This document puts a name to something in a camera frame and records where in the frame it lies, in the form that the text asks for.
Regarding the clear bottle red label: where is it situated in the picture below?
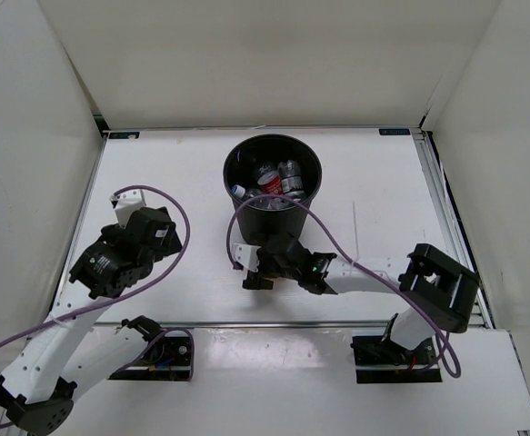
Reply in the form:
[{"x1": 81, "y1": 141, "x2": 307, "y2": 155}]
[{"x1": 254, "y1": 162, "x2": 283, "y2": 195}]

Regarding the clear bottle black cap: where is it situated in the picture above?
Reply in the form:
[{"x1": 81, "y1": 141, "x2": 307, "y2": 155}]
[{"x1": 277, "y1": 160, "x2": 306, "y2": 201}]

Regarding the clear bottle blue label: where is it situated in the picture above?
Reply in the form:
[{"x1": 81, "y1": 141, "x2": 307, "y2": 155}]
[{"x1": 231, "y1": 184, "x2": 263, "y2": 202}]

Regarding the clear unlabelled plastic bottle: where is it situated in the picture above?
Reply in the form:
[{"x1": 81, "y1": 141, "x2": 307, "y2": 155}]
[{"x1": 251, "y1": 197, "x2": 293, "y2": 211}]

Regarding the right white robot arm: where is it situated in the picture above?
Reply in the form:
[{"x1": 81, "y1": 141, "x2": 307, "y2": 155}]
[{"x1": 233, "y1": 234, "x2": 479, "y2": 363}]

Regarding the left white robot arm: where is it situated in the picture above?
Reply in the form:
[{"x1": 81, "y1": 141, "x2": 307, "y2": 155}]
[{"x1": 0, "y1": 206, "x2": 182, "y2": 435}]

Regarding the black plastic bin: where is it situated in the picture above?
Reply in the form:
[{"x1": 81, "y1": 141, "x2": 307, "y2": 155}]
[{"x1": 223, "y1": 134, "x2": 322, "y2": 245}]

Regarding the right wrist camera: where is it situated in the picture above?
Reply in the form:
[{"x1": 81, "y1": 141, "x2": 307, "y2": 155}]
[{"x1": 233, "y1": 243, "x2": 260, "y2": 273}]

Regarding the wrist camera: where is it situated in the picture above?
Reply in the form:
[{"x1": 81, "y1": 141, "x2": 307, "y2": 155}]
[
  {"x1": 110, "y1": 190, "x2": 146, "y2": 228},
  {"x1": 233, "y1": 243, "x2": 260, "y2": 273}
]

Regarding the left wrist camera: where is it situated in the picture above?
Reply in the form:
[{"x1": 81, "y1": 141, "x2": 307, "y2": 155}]
[{"x1": 110, "y1": 190, "x2": 146, "y2": 228}]

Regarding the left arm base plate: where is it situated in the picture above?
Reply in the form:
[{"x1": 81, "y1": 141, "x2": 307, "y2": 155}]
[{"x1": 108, "y1": 315, "x2": 195, "y2": 382}]

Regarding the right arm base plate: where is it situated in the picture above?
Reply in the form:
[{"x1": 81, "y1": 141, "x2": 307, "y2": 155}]
[{"x1": 350, "y1": 335, "x2": 442, "y2": 384}]

